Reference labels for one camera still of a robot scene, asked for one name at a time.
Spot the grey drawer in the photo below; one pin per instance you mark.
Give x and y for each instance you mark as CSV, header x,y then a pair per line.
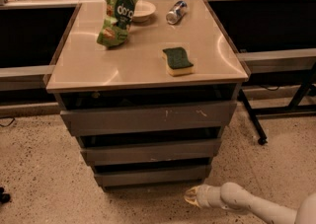
x,y
150,147
153,173
154,109

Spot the white bowl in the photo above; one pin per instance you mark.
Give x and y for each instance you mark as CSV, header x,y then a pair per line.
x,y
143,11

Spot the grey drawer cabinet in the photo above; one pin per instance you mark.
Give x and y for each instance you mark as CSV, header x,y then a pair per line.
x,y
85,66

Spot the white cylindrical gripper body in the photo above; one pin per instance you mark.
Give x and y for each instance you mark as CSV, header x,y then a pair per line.
x,y
207,195

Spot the black object on floor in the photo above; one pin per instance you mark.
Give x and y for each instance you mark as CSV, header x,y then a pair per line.
x,y
4,197

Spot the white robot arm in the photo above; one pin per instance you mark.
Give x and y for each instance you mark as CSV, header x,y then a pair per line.
x,y
234,198

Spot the green chip bag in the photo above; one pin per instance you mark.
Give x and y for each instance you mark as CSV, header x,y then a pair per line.
x,y
117,22

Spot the grey top drawer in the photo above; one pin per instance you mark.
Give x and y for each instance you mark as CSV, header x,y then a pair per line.
x,y
154,109

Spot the silver soda can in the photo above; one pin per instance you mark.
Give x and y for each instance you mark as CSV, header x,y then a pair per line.
x,y
177,12

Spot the black metal table leg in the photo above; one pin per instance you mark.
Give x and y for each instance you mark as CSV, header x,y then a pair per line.
x,y
262,136

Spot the grey middle drawer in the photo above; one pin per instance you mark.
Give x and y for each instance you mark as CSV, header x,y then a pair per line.
x,y
150,147

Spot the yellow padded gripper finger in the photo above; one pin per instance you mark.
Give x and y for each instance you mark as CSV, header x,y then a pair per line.
x,y
192,196

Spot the yellow green sponge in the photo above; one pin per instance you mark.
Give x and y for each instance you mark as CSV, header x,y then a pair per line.
x,y
177,61

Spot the grey bottom drawer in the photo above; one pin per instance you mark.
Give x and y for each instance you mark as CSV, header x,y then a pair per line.
x,y
153,173

